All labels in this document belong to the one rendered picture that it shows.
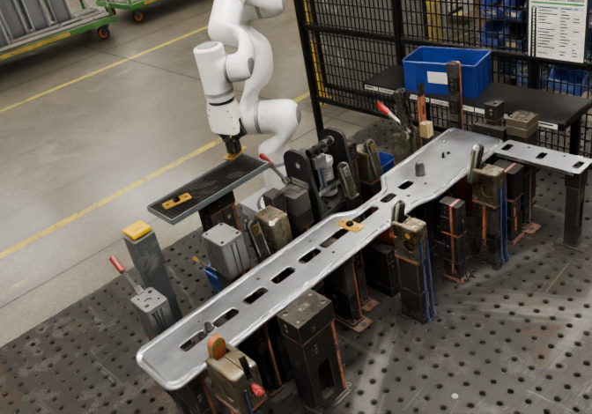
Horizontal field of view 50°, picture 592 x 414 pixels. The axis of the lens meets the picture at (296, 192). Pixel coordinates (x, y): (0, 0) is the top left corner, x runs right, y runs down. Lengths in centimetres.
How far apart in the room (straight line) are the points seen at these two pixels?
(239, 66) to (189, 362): 79
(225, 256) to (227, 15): 70
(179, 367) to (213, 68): 80
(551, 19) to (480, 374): 126
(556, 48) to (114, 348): 183
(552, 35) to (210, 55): 125
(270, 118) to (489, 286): 91
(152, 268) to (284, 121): 71
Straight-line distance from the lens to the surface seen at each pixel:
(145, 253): 181
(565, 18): 240
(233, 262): 176
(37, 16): 879
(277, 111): 219
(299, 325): 153
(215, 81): 179
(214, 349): 145
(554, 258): 220
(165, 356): 161
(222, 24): 188
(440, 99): 251
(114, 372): 209
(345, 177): 199
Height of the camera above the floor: 206
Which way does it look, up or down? 31 degrees down
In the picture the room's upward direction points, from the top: 12 degrees counter-clockwise
